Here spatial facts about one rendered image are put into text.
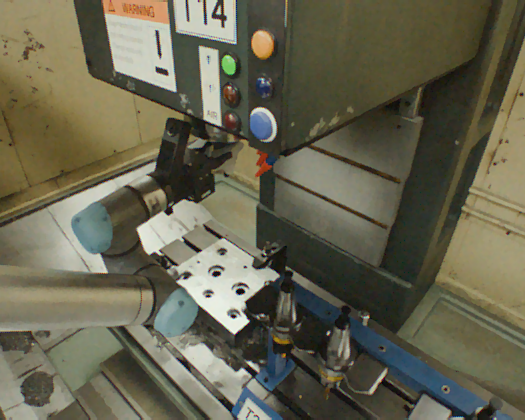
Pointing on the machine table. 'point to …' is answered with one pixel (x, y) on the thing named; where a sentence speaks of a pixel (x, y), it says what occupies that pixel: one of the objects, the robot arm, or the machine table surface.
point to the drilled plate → (212, 312)
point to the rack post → (277, 367)
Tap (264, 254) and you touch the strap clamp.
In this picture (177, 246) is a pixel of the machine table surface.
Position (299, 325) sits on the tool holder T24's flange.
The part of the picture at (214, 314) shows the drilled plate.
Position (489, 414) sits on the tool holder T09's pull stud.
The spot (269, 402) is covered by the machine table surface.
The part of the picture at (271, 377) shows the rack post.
